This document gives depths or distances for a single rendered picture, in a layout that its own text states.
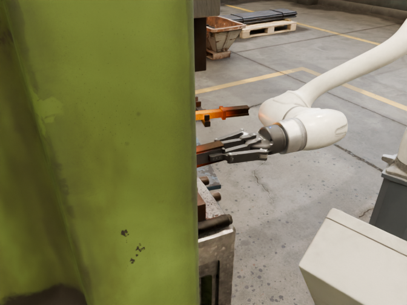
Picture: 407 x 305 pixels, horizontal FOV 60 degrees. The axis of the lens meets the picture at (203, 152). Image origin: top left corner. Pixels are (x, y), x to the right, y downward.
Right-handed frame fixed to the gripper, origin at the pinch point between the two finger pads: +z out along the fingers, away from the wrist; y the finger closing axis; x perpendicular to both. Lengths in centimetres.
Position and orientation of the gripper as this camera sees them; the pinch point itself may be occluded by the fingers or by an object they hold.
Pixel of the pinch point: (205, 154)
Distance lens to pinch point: 83.7
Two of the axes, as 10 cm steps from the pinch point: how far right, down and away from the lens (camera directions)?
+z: -9.2, 2.0, -3.4
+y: -4.0, -4.8, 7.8
